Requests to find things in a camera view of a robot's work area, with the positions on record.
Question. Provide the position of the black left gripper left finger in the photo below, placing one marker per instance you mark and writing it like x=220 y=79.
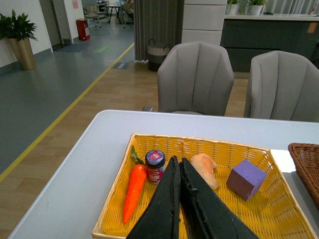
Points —
x=160 y=220

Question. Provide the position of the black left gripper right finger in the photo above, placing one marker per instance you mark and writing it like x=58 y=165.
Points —
x=205 y=215

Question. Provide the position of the yellow woven basket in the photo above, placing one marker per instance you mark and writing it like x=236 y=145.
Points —
x=272 y=213

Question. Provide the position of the brown wicker basket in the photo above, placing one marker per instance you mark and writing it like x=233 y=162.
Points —
x=306 y=160

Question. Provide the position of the grey woven laundry basket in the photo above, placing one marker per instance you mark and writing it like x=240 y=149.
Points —
x=157 y=52

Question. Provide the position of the orange toy carrot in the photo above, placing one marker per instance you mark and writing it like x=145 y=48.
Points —
x=137 y=179

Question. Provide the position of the toy chicken drumstick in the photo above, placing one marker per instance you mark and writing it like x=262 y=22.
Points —
x=205 y=165

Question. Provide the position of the purple foam cube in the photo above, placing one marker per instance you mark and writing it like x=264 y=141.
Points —
x=245 y=179

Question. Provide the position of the small red labelled jar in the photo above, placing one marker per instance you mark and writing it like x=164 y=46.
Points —
x=155 y=163

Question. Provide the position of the left grey upholstered chair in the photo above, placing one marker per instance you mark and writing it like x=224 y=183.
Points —
x=195 y=78

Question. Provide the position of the grey upholstered chair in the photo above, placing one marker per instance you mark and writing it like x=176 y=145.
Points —
x=282 y=86
x=195 y=78

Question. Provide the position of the right grey upholstered chair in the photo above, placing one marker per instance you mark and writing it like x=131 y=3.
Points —
x=282 y=86

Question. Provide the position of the dark grey counter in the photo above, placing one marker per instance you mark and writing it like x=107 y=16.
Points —
x=246 y=36

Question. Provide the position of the white pillar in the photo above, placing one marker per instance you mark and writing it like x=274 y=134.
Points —
x=203 y=21

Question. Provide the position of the grey curtain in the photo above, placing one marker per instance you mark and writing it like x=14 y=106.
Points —
x=160 y=20

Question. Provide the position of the white potted plant left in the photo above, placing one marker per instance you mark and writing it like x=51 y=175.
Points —
x=232 y=7

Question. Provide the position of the white potted plant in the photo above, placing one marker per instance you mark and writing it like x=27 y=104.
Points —
x=255 y=6
x=232 y=7

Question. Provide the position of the red cabinet box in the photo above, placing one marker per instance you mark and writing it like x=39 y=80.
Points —
x=83 y=29

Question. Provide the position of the white potted plant right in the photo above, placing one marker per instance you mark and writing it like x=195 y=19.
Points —
x=255 y=6

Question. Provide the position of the office desk with chairs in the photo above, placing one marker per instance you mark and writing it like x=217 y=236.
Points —
x=96 y=10

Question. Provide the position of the potted plant in gold pot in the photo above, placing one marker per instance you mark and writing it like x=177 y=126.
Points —
x=18 y=30

